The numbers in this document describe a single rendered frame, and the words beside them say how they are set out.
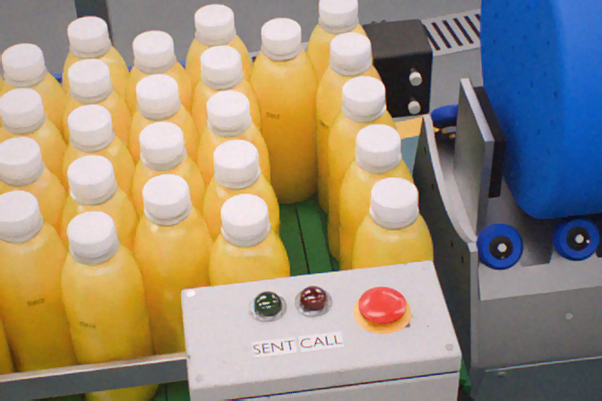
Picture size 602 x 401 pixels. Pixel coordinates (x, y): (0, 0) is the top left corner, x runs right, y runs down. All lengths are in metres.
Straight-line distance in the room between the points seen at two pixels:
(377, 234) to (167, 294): 0.19
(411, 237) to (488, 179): 0.18
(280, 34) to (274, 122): 0.09
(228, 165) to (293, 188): 0.25
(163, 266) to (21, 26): 2.29
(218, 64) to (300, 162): 0.17
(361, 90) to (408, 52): 0.24
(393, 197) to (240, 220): 0.13
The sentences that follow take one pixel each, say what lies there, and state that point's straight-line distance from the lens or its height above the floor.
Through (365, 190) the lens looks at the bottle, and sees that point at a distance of 1.07.
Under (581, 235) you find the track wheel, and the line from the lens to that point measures 1.19.
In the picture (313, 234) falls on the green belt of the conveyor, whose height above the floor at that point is 0.90.
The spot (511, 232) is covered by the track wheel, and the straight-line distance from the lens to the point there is 1.17.
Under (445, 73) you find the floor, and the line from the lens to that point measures 3.01.
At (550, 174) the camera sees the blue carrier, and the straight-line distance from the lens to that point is 1.10.
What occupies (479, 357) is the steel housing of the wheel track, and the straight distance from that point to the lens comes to 1.23.
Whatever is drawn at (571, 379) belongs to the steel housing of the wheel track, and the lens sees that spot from 1.34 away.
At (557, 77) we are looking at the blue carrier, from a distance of 1.05.
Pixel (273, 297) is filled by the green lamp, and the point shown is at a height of 1.11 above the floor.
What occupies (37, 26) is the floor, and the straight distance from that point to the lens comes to 3.28.
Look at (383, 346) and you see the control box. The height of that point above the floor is 1.10.
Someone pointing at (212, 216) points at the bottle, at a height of 1.05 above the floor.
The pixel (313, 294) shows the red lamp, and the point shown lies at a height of 1.11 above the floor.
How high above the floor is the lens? 1.78
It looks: 42 degrees down
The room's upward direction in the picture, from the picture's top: 2 degrees counter-clockwise
